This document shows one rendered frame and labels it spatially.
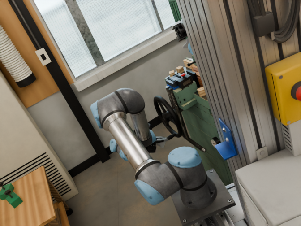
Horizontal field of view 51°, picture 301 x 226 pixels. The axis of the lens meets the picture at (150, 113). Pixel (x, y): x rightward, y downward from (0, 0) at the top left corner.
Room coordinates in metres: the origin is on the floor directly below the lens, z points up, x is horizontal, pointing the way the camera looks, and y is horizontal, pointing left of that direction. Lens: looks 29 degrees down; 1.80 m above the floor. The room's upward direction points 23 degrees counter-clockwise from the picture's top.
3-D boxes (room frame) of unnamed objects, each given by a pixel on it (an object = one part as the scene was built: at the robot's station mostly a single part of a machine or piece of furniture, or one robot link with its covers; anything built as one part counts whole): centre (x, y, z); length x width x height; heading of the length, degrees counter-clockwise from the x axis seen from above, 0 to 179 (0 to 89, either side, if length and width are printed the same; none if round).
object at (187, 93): (1.69, -0.23, 0.91); 0.15 x 0.14 x 0.09; 15
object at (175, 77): (1.68, -0.23, 0.99); 0.13 x 0.11 x 0.06; 15
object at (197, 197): (0.96, -0.05, 0.87); 0.15 x 0.15 x 0.10
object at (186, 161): (0.96, -0.04, 0.98); 0.13 x 0.12 x 0.14; 104
